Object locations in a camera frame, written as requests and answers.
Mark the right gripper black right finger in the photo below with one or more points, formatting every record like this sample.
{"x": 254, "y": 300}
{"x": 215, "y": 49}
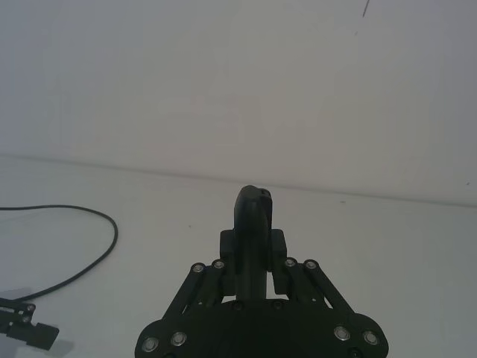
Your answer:
{"x": 278, "y": 253}

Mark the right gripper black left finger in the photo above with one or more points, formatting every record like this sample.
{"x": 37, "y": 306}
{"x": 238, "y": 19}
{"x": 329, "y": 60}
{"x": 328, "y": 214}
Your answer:
{"x": 246, "y": 231}

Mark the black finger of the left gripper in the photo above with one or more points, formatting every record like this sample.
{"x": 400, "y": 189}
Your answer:
{"x": 45, "y": 335}

